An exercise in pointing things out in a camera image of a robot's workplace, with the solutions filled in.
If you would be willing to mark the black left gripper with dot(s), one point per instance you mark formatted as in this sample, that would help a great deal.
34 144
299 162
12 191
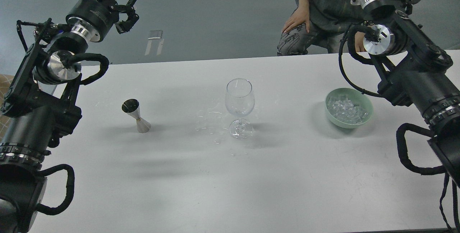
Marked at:
93 12

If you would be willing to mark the steel double jigger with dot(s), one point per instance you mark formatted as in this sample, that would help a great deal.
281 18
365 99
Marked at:
132 108

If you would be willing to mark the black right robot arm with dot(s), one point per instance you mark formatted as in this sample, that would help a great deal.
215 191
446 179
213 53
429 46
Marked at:
413 72

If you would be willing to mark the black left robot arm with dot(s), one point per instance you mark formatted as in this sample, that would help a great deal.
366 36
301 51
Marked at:
40 103

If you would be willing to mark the clear wine glass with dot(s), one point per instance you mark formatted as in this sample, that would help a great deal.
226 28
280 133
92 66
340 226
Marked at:
240 102

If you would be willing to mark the clear ice cubes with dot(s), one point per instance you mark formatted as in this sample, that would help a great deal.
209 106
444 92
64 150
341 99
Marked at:
345 110

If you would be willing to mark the person's hand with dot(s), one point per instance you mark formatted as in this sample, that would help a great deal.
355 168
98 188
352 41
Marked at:
299 16

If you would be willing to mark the person in grey clothes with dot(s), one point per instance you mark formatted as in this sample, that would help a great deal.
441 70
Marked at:
328 21

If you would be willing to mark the green bowl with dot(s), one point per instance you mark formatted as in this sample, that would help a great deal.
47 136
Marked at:
355 96

